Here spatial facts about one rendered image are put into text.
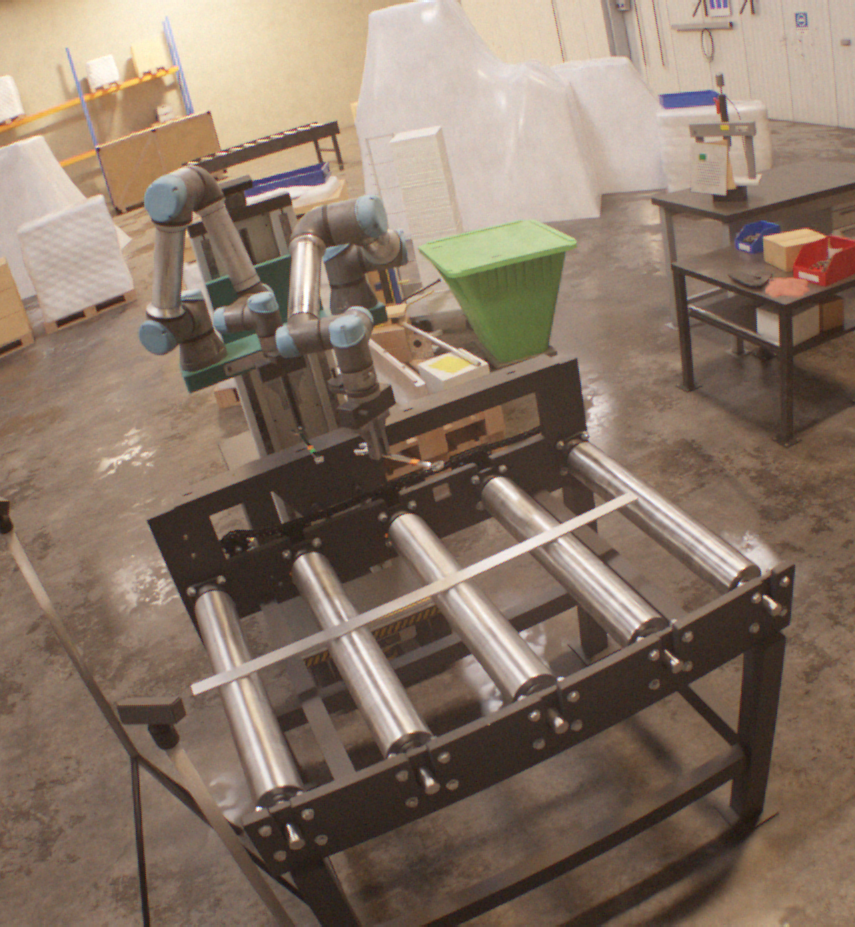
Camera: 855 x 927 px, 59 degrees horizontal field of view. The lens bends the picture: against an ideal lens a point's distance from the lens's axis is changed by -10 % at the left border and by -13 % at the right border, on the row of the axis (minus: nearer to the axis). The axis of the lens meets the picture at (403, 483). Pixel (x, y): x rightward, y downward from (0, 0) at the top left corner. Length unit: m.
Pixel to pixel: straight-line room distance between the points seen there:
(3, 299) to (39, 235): 0.86
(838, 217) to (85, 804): 5.39
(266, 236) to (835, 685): 2.44
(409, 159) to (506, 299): 1.47
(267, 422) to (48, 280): 7.60
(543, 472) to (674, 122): 6.36
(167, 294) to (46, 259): 7.86
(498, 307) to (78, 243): 6.37
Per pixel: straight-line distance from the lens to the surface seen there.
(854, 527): 3.76
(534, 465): 2.59
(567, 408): 2.58
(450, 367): 4.31
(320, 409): 2.92
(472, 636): 1.95
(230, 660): 2.08
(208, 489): 2.29
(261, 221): 2.72
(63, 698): 3.85
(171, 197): 2.21
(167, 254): 2.30
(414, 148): 5.78
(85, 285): 10.23
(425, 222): 5.88
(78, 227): 10.13
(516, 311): 4.86
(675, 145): 8.64
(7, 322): 10.20
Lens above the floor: 2.17
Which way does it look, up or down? 30 degrees down
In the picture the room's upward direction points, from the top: 14 degrees counter-clockwise
